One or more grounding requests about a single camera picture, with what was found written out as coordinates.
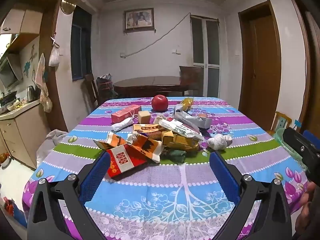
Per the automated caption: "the beige kitchen base cabinet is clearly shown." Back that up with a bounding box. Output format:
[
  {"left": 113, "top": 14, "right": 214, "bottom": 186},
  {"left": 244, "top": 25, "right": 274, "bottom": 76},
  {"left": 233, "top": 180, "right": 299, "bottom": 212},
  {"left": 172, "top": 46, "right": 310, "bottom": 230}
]
[{"left": 0, "top": 100, "right": 52, "bottom": 170}]

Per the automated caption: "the crushed yellow box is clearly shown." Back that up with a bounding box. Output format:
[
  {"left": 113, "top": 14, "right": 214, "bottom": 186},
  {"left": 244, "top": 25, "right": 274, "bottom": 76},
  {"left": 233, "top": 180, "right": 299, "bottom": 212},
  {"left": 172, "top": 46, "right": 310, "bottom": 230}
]
[{"left": 162, "top": 130, "right": 200, "bottom": 152}]

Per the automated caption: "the yellow plastic wrapper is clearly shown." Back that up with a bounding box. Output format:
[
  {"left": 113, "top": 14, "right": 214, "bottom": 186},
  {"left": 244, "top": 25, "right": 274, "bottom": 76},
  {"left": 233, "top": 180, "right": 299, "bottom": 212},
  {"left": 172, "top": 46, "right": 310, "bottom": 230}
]
[{"left": 181, "top": 97, "right": 195, "bottom": 111}]

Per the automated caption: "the dark window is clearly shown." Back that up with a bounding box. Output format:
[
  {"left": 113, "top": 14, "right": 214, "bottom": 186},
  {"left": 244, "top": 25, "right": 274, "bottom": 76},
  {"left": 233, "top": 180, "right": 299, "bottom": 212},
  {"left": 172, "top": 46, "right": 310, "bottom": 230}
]
[{"left": 71, "top": 5, "right": 92, "bottom": 82}]

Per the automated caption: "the person's right hand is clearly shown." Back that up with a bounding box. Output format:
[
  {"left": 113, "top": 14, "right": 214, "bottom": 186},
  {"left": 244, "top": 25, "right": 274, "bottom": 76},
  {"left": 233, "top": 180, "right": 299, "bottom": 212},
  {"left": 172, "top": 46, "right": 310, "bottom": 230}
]
[{"left": 295, "top": 181, "right": 320, "bottom": 233}]

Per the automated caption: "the red apple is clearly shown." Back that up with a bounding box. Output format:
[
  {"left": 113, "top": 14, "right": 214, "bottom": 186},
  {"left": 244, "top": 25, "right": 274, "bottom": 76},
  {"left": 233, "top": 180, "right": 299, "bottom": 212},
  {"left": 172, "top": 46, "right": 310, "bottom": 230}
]
[{"left": 151, "top": 95, "right": 169, "bottom": 112}]

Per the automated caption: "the steel kettle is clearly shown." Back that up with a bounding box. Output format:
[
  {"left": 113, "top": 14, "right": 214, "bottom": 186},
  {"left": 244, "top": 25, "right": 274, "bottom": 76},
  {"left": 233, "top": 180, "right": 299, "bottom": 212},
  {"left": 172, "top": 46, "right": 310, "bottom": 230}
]
[{"left": 26, "top": 85, "right": 38, "bottom": 103}]

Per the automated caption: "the hanging white plastic bag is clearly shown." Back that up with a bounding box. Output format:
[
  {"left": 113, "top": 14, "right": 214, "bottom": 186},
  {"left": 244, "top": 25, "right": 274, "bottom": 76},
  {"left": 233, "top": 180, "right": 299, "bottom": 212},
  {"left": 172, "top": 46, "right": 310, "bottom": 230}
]
[{"left": 49, "top": 45, "right": 60, "bottom": 67}]

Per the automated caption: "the dark bag with clutter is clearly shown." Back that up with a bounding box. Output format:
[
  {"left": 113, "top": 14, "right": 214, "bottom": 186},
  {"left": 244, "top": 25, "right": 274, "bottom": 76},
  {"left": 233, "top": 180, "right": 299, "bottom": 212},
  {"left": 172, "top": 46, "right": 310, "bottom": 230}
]
[{"left": 96, "top": 73, "right": 117, "bottom": 100}]

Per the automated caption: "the flower wall sticker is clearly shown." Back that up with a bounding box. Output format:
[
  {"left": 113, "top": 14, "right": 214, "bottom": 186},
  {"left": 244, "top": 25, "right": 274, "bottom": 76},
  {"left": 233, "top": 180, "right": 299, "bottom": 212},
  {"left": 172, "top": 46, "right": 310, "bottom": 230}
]
[{"left": 23, "top": 44, "right": 37, "bottom": 79}]

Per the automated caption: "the framed wall picture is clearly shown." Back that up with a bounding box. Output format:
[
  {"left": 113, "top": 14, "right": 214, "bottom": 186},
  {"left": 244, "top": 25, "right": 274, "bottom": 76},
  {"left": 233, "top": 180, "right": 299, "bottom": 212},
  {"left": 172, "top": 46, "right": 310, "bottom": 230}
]
[{"left": 123, "top": 8, "right": 154, "bottom": 32}]

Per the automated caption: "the glass panel door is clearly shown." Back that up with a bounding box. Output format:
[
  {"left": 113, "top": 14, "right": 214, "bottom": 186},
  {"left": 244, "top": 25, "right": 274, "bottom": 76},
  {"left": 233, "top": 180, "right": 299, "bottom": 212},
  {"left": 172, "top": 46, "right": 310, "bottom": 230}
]
[{"left": 190, "top": 15, "right": 220, "bottom": 98}]

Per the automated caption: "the white wall cable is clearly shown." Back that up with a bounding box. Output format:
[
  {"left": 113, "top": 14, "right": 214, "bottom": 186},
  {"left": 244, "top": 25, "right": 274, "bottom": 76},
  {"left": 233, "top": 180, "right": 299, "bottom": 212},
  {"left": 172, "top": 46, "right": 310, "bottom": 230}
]
[{"left": 120, "top": 14, "right": 192, "bottom": 58}]

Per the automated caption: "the dark green crumpled wrapper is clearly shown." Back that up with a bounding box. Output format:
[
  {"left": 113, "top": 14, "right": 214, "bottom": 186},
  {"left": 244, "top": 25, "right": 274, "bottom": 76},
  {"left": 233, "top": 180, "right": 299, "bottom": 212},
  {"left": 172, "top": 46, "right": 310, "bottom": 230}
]
[{"left": 165, "top": 149, "right": 187, "bottom": 164}]

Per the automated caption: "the round brass wall plate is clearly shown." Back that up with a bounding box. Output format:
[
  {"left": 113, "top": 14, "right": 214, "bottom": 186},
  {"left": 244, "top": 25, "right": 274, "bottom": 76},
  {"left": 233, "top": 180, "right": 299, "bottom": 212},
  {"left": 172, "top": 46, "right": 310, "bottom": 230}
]
[{"left": 61, "top": 0, "right": 76, "bottom": 15}]

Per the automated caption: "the beige kitchen wall cabinet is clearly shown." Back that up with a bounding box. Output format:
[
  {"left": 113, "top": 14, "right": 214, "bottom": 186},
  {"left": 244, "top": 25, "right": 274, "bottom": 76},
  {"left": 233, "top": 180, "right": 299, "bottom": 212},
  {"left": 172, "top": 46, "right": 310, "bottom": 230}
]
[{"left": 0, "top": 7, "right": 42, "bottom": 53}]

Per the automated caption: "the brown wooden door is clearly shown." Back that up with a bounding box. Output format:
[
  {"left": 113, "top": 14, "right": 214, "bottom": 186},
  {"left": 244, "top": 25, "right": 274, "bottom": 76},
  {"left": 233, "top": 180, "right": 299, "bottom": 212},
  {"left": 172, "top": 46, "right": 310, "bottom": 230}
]
[{"left": 237, "top": 0, "right": 283, "bottom": 130}]

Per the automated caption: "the red paper carton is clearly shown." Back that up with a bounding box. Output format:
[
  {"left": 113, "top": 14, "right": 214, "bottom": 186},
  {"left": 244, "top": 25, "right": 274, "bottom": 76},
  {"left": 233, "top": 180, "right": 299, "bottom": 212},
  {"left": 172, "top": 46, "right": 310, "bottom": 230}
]
[{"left": 111, "top": 104, "right": 142, "bottom": 124}]

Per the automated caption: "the grey white foil pouch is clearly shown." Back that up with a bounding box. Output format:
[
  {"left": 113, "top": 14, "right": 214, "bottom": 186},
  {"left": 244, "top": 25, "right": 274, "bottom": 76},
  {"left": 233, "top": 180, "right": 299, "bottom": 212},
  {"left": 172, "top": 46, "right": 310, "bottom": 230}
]
[{"left": 174, "top": 105, "right": 212, "bottom": 129}]

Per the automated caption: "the white plastic floor bag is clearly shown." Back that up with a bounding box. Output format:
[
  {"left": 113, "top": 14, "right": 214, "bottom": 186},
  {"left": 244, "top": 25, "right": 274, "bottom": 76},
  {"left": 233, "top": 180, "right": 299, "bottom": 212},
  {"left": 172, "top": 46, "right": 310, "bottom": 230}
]
[{"left": 36, "top": 129, "right": 68, "bottom": 166}]

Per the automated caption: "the flattened orange carton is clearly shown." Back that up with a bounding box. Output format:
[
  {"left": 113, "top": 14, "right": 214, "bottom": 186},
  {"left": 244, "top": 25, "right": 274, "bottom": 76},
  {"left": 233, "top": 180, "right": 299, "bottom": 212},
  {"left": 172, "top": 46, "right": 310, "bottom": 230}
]
[{"left": 94, "top": 132, "right": 163, "bottom": 164}]

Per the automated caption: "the dark wooden chair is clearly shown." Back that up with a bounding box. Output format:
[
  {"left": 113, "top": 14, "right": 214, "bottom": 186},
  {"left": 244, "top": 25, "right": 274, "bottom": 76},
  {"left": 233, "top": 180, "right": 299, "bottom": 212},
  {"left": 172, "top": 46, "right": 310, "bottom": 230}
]
[
  {"left": 179, "top": 66, "right": 204, "bottom": 97},
  {"left": 84, "top": 74, "right": 99, "bottom": 108}
]

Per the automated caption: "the white barcode packet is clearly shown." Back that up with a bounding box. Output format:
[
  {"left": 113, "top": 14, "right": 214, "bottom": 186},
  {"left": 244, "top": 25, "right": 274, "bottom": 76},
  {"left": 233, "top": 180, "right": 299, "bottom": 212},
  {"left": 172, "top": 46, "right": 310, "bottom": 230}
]
[{"left": 159, "top": 119, "right": 205, "bottom": 140}]

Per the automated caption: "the floral striped tablecloth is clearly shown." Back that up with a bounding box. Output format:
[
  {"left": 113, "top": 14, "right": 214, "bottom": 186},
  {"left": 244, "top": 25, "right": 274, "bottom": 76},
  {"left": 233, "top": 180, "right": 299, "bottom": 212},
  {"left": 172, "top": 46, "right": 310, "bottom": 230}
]
[{"left": 22, "top": 96, "right": 309, "bottom": 240}]

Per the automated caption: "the green plastic bag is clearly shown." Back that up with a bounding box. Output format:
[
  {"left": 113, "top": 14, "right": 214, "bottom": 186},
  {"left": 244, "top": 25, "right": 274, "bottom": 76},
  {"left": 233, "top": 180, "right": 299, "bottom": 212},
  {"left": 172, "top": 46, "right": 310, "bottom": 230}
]
[{"left": 274, "top": 127, "right": 309, "bottom": 172}]

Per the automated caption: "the beige cube sponge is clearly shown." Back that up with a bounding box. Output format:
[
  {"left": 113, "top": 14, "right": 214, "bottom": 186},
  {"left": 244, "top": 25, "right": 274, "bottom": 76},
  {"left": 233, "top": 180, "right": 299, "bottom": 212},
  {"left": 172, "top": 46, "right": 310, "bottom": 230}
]
[{"left": 138, "top": 110, "right": 151, "bottom": 124}]

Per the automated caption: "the small wooden chair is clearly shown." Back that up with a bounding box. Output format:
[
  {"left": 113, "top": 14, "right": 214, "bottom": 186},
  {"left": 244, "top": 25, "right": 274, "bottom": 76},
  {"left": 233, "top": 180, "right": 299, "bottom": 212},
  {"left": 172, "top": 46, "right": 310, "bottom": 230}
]
[{"left": 272, "top": 111, "right": 292, "bottom": 132}]

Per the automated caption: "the crumpled white tissue wad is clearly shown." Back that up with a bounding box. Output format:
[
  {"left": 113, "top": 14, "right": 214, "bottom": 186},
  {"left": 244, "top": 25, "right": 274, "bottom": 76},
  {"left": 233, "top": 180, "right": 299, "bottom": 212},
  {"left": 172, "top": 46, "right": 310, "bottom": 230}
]
[{"left": 206, "top": 133, "right": 233, "bottom": 151}]

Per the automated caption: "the red and white box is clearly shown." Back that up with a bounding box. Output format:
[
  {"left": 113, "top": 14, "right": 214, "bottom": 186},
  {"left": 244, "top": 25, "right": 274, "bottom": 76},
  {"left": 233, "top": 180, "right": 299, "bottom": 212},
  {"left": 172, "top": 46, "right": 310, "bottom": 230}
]
[{"left": 106, "top": 144, "right": 148, "bottom": 178}]

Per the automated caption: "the hanging cloth towel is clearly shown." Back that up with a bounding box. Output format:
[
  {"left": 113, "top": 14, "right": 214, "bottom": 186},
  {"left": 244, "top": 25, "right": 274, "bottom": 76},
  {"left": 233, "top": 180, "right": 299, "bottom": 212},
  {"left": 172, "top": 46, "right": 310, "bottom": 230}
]
[{"left": 35, "top": 53, "right": 53, "bottom": 113}]

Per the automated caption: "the range hood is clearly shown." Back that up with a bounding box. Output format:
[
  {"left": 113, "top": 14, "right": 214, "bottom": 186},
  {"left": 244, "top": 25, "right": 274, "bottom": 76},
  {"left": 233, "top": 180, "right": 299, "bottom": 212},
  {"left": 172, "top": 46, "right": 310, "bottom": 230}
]
[{"left": 0, "top": 54, "right": 23, "bottom": 89}]

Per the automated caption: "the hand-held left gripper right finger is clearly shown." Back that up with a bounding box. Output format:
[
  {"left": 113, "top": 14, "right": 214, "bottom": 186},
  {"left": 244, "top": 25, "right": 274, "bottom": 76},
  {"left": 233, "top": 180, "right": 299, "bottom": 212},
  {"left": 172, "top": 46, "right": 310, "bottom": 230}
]
[{"left": 209, "top": 150, "right": 293, "bottom": 240}]

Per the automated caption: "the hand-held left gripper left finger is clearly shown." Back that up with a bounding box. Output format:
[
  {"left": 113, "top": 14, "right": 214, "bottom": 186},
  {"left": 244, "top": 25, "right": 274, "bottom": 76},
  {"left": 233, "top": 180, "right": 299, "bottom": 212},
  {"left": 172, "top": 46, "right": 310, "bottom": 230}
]
[{"left": 27, "top": 151, "right": 112, "bottom": 240}]

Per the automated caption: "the orange yellow small box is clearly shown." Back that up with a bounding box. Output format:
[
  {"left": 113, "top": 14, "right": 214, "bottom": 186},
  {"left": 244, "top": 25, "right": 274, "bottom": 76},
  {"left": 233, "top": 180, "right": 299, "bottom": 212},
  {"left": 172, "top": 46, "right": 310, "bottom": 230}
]
[{"left": 133, "top": 124, "right": 166, "bottom": 138}]

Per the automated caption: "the dark wooden dining table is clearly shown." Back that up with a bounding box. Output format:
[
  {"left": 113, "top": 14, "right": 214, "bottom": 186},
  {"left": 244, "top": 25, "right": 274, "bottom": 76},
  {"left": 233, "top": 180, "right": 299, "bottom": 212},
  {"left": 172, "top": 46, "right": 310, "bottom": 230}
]
[{"left": 113, "top": 76, "right": 190, "bottom": 98}]

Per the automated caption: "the white rolled cloth bag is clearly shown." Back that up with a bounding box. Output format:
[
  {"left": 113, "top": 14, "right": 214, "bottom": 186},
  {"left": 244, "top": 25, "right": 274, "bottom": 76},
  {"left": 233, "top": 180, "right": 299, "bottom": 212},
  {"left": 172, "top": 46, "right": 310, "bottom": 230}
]
[{"left": 111, "top": 117, "right": 135, "bottom": 133}]

